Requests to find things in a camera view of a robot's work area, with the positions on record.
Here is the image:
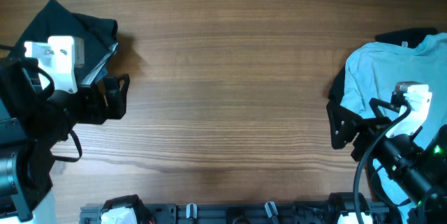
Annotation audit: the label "black garment under t-shirt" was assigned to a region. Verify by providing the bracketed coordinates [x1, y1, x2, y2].
[328, 27, 439, 104]

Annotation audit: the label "black shorts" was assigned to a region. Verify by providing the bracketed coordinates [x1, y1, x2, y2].
[8, 0, 118, 84]

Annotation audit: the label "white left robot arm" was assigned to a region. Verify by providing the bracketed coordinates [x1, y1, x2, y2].
[1, 42, 130, 223]

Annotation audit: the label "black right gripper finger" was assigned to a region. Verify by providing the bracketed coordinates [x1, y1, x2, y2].
[326, 101, 363, 149]
[369, 98, 397, 118]

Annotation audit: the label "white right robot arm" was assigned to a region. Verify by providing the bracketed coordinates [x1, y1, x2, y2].
[326, 93, 446, 223]

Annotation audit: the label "light blue t-shirt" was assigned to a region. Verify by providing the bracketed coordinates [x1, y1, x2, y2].
[339, 33, 446, 223]

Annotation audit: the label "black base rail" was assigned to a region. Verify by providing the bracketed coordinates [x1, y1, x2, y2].
[79, 193, 393, 224]

